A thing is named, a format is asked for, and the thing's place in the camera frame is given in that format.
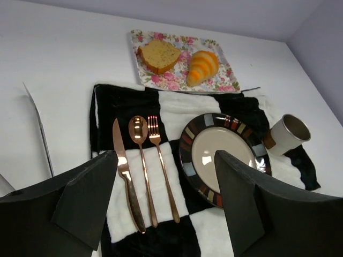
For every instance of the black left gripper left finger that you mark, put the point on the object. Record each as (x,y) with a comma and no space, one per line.
(61,216)

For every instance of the rose gold spoon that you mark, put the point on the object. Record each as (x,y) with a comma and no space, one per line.
(138,133)

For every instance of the orange striped croissant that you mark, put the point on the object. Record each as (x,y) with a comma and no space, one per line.
(203,66)

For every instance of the yellow cake slice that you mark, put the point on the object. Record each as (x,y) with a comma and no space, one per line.
(159,56)

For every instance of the rose gold fork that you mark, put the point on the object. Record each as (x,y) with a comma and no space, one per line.
(155,138)

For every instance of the white metal cup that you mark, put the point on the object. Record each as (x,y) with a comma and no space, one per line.
(286,134)

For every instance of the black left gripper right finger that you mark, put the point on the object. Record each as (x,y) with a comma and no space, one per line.
(267,217)

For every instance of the floral rectangular tray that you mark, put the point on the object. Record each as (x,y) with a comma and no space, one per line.
(176,78)

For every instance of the dark rimmed ceramic plate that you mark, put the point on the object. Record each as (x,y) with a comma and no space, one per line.
(207,133)

